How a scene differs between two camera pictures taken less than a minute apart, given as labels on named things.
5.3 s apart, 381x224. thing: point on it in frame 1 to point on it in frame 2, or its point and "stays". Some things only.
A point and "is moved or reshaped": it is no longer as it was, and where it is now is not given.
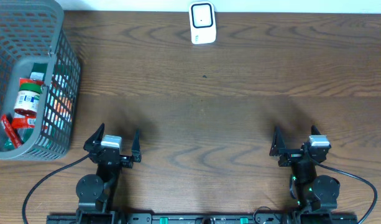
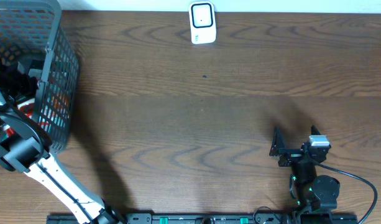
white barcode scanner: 202,22 stays
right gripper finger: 314,130 stays
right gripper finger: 278,142 stays
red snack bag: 26,121 is moved or reshaped
